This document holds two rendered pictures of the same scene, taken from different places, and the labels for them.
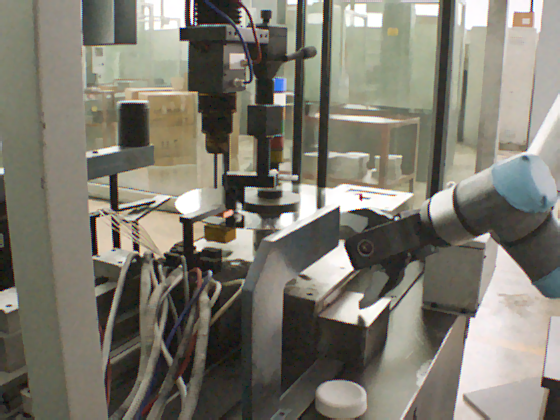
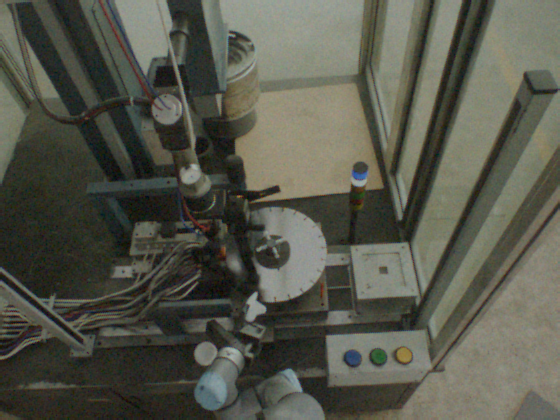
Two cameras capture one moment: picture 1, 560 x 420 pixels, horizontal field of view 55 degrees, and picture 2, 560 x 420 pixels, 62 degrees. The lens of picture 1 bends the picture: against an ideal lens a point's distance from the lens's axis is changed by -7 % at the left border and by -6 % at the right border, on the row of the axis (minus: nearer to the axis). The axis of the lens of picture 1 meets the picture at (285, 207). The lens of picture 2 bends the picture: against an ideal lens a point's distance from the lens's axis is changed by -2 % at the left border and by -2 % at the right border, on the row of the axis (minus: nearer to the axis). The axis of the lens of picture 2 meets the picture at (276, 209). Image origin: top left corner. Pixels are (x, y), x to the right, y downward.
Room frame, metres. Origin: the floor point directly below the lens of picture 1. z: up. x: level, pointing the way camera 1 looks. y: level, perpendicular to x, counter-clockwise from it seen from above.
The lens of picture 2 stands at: (0.72, -0.63, 2.22)
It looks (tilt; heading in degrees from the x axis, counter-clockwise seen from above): 56 degrees down; 67
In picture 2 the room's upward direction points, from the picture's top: 7 degrees counter-clockwise
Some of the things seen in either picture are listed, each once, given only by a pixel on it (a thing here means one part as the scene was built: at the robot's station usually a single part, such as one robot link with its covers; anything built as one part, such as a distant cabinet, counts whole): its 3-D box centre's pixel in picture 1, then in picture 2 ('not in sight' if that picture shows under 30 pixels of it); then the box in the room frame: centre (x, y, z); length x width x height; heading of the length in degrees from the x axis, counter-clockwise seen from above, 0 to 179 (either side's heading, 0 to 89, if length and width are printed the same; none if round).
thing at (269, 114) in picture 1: (264, 74); (239, 221); (0.90, 0.04, 1.17); 0.06 x 0.05 x 0.20; 144
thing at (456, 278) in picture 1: (465, 254); (374, 359); (1.09, -0.37, 0.82); 0.28 x 0.11 x 0.15; 153
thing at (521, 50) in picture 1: (500, 87); not in sight; (8.89, -3.38, 0.95); 1.00 x 0.54 x 1.90; 63
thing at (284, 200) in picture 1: (269, 195); (272, 249); (0.98, 0.03, 0.96); 0.11 x 0.11 x 0.03
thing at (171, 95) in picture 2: not in sight; (186, 101); (0.89, 0.23, 1.45); 0.35 x 0.07 x 0.28; 63
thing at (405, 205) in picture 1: (363, 228); (380, 280); (1.25, -0.18, 0.82); 0.18 x 0.18 x 0.15; 63
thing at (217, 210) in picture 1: (205, 231); (209, 256); (0.80, 0.12, 0.95); 0.10 x 0.03 x 0.07; 153
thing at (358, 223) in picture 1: (357, 216); (256, 307); (0.85, -0.11, 0.96); 0.09 x 0.06 x 0.03; 41
